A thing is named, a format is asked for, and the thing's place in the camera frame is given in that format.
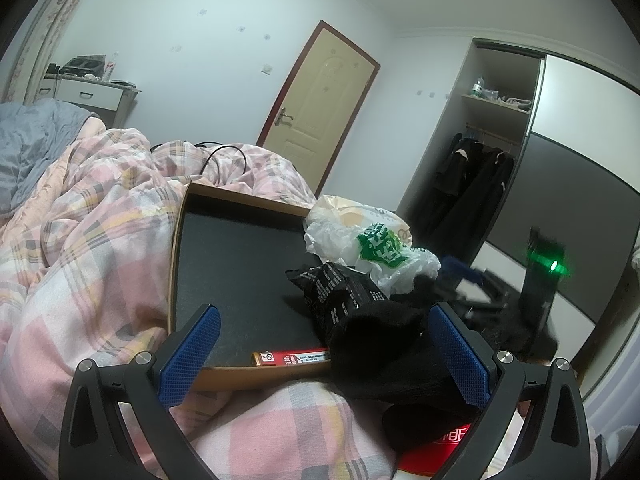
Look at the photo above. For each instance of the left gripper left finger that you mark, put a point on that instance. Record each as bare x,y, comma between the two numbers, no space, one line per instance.
95,443

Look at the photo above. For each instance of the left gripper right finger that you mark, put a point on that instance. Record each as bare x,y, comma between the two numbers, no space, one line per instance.
552,443

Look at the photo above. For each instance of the black soft cloth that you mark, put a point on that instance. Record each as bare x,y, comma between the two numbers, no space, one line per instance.
383,353

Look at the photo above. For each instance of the black tracker with green light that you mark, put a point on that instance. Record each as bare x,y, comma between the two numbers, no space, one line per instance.
545,266

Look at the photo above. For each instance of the black hanging clothes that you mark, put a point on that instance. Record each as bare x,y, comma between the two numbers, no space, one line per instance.
468,189

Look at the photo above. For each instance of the red package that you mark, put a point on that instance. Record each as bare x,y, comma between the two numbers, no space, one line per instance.
426,459

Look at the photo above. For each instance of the white plastic bag green print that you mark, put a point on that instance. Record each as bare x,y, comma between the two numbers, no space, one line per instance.
370,240

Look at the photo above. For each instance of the black printed snack bag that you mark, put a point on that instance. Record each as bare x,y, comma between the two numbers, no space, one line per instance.
332,292

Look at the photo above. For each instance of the pink plaid quilt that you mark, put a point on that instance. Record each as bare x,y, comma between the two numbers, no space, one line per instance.
84,274

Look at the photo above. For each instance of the white wardrobe with sliding door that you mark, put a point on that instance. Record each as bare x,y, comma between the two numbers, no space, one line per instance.
573,130

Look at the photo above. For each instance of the cardboard box with black foam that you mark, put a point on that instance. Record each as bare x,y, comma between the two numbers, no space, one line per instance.
232,250

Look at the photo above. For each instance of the beige wooden door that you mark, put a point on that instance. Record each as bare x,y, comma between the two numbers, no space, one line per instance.
318,103

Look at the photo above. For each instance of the grey blanket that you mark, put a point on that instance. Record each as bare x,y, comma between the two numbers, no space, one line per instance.
32,137

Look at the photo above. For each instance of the white bedside desk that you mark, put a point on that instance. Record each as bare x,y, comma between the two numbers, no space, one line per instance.
111,102

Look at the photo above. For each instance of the floral curtain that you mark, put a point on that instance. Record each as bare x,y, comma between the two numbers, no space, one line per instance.
30,50

